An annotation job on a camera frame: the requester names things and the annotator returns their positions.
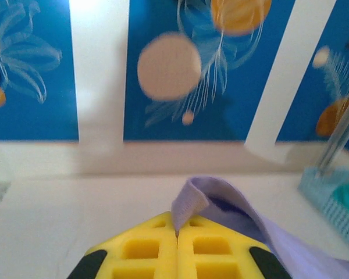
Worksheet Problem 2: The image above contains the light blue plastic basket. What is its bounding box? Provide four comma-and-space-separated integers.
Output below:
297, 166, 349, 255

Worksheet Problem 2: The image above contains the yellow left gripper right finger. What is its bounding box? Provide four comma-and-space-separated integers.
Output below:
177, 213, 292, 279

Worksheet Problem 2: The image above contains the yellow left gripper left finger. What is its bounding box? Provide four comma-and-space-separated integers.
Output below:
66, 210, 178, 279

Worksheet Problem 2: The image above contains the blue poster large beige circle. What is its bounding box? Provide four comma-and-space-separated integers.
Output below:
123, 0, 296, 144

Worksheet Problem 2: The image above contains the blue poster white flower outline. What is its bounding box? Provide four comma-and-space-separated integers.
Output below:
0, 0, 80, 142

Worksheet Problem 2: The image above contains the aluminium frame post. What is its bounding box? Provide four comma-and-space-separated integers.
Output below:
316, 85, 349, 178

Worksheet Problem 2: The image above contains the purple t-shirt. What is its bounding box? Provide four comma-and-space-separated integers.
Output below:
170, 175, 349, 279

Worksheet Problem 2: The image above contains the blue poster orange circle fern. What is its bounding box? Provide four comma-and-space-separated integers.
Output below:
275, 0, 349, 159

